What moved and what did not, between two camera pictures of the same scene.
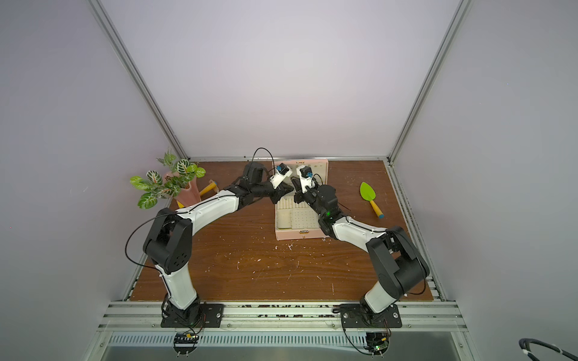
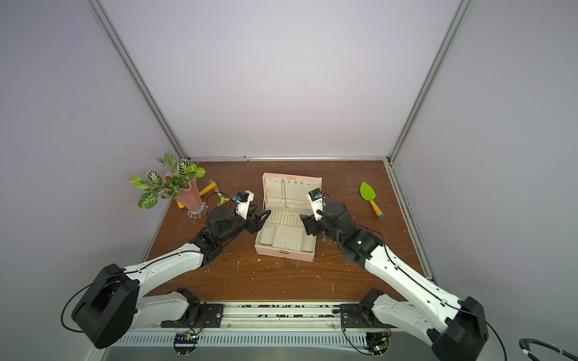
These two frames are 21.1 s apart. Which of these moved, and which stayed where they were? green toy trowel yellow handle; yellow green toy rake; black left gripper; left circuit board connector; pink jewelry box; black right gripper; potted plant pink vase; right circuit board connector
Moved: black right gripper; black left gripper; pink jewelry box
Stayed: green toy trowel yellow handle; potted plant pink vase; right circuit board connector; yellow green toy rake; left circuit board connector
